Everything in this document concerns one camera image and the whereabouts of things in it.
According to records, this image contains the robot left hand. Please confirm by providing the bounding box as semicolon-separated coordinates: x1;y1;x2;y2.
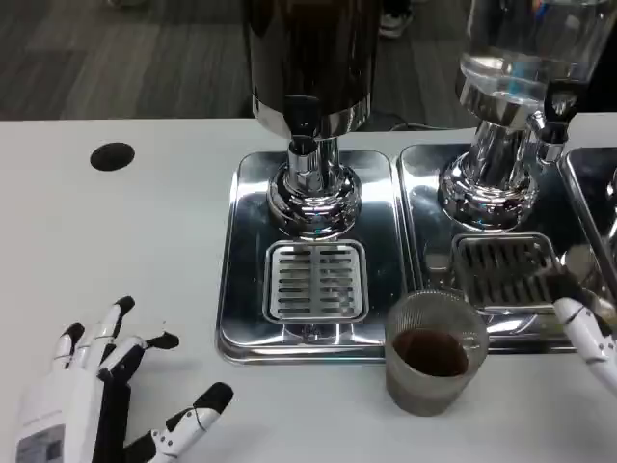
13;295;235;463

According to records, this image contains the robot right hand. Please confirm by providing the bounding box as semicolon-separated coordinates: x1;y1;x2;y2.
542;268;617;393

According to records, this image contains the clear ribbed glass cup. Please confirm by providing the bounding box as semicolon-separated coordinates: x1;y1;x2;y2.
384;288;491;417

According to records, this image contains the black and chrome dispenser tap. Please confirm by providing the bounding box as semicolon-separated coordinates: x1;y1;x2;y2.
283;95;323;187

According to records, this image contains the steel slotted drip grid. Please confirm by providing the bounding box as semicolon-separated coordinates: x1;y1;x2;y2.
263;239;370;323
451;232;570;310

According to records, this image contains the steel drip tray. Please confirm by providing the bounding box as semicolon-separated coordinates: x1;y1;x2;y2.
395;143;617;354
557;147;617;298
215;150;421;366

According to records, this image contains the clear drink dispenser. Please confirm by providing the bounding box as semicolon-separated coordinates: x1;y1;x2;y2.
436;0;617;232

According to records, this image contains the person's shoe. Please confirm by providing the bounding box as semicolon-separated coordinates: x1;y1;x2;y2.
378;9;415;39

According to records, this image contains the dark drink dispenser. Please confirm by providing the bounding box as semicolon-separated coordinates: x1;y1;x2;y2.
240;0;382;241

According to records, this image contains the black handled dispenser tap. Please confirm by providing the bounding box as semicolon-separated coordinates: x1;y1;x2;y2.
529;79;579;163

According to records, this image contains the black round cable grommet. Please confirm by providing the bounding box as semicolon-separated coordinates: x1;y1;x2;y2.
89;142;136;172

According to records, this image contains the thin dark cable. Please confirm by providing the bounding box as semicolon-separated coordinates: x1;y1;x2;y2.
389;122;465;132

